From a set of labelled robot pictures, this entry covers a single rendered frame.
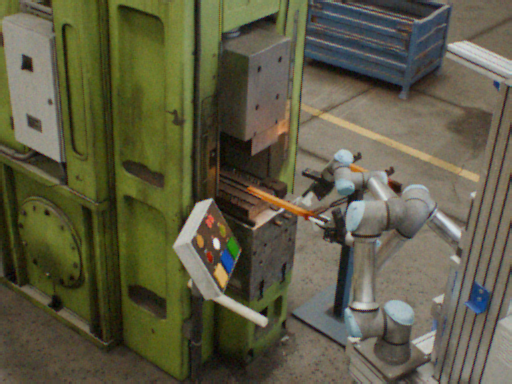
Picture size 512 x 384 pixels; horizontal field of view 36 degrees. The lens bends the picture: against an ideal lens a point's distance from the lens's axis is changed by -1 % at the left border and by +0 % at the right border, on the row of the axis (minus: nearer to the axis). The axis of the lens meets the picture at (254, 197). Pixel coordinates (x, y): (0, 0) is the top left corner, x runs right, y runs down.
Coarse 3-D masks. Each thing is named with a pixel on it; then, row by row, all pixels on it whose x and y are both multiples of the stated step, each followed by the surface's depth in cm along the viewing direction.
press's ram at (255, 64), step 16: (240, 32) 353; (256, 32) 354; (272, 32) 355; (224, 48) 337; (240, 48) 337; (256, 48) 338; (272, 48) 342; (288, 48) 352; (224, 64) 341; (240, 64) 335; (256, 64) 336; (272, 64) 346; (288, 64) 357; (224, 80) 344; (240, 80) 339; (256, 80) 341; (272, 80) 351; (224, 96) 348; (240, 96) 342; (256, 96) 345; (272, 96) 356; (224, 112) 352; (240, 112) 346; (256, 112) 350; (272, 112) 361; (224, 128) 356; (240, 128) 350; (256, 128) 355
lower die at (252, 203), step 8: (232, 176) 398; (240, 176) 399; (224, 184) 392; (232, 184) 390; (248, 184) 392; (256, 184) 393; (232, 192) 386; (240, 192) 386; (248, 192) 385; (272, 192) 388; (224, 200) 383; (232, 200) 382; (240, 200) 382; (248, 200) 381; (256, 200) 381; (264, 200) 384; (232, 208) 382; (240, 208) 378; (248, 208) 377; (256, 208) 381; (264, 208) 387; (248, 216) 378
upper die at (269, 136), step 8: (272, 128) 366; (224, 136) 366; (232, 136) 362; (256, 136) 357; (264, 136) 363; (272, 136) 368; (224, 144) 368; (232, 144) 364; (240, 144) 361; (248, 144) 358; (256, 144) 360; (264, 144) 365; (248, 152) 360; (256, 152) 362
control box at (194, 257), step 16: (208, 208) 336; (192, 224) 327; (208, 224) 331; (224, 224) 345; (192, 240) 316; (208, 240) 328; (224, 240) 340; (192, 256) 317; (192, 272) 321; (208, 272) 320; (208, 288) 324; (224, 288) 328
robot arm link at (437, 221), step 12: (408, 192) 337; (420, 192) 335; (432, 204) 336; (432, 216) 336; (444, 216) 339; (432, 228) 340; (444, 228) 339; (456, 228) 341; (444, 240) 343; (456, 240) 340
